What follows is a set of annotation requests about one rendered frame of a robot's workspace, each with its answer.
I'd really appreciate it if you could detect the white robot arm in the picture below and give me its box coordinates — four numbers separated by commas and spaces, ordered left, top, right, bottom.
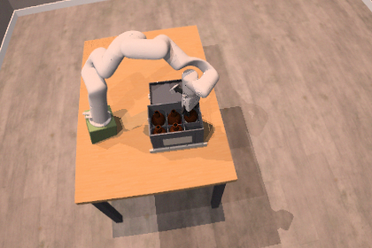
81, 31, 219, 128

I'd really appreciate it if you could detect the dark grey crate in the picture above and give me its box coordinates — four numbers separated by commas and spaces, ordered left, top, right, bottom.
147, 101, 204, 149

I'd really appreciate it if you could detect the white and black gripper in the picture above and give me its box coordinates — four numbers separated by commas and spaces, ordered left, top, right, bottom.
181, 96, 200, 117

